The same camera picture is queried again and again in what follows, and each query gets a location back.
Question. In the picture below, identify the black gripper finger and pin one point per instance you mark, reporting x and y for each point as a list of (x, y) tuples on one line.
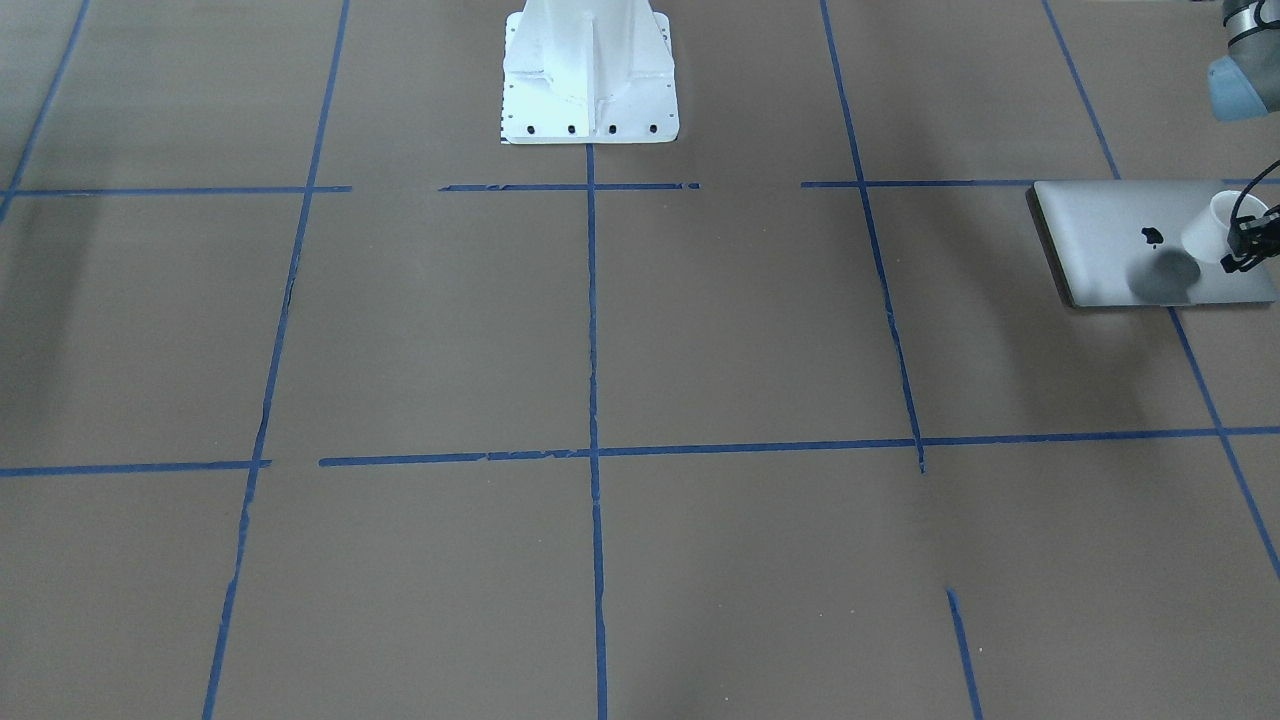
[(1254, 237), (1250, 255)]

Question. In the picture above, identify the white ceramic cup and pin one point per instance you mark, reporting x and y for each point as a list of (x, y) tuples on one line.
[(1206, 235)]

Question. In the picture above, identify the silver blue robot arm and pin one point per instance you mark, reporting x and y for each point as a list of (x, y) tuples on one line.
[(1244, 85)]

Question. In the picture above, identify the white pedestal column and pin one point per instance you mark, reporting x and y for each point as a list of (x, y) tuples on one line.
[(588, 72)]

